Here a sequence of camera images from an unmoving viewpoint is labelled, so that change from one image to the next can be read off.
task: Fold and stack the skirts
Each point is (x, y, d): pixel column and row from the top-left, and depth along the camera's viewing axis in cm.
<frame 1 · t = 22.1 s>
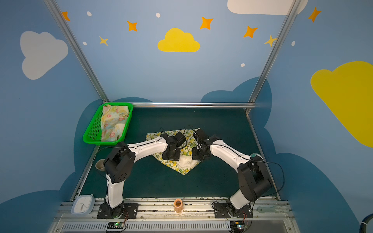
left hand: (176, 159, 91), fingers open
right hand: (196, 156, 87), fingers closed
lemon print skirt: (186, 163, 92), point 3 cm above the table
pink floral skirt: (113, 119, 114), point 3 cm above the table
beige ceramic mug: (99, 165, 89), point 4 cm above the table

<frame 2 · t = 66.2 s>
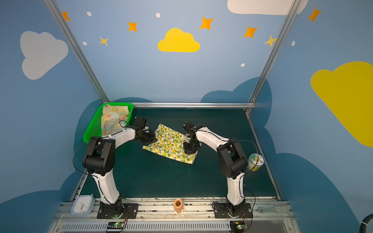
left hand: (159, 139, 98), fingers closed
right hand: (189, 151, 91), fingers closed
lemon print skirt: (169, 143, 101), point 3 cm above the table
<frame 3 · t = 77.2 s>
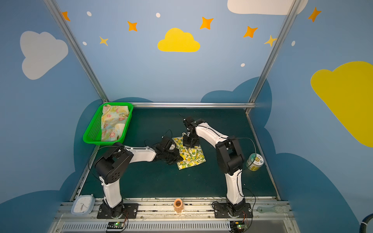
left hand: (185, 159, 91), fingers closed
right hand: (186, 146, 93), fingers closed
lemon print skirt: (191, 156, 91), point 6 cm above the table
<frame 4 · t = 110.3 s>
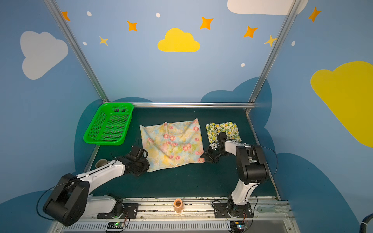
left hand: (152, 167, 89), fingers closed
right hand: (203, 157, 93), fingers open
lemon print skirt: (231, 129, 109), point 3 cm above the table
pink floral skirt: (174, 144, 103), on the table
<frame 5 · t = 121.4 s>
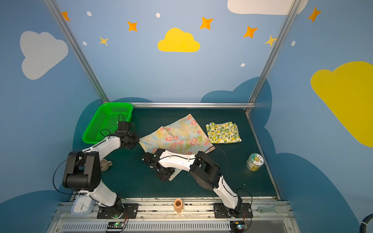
left hand: (141, 138, 96), fingers closed
right hand: (168, 175, 86), fingers open
pink floral skirt: (185, 136, 107), on the table
round green white tin: (254, 161, 86), point 10 cm above the table
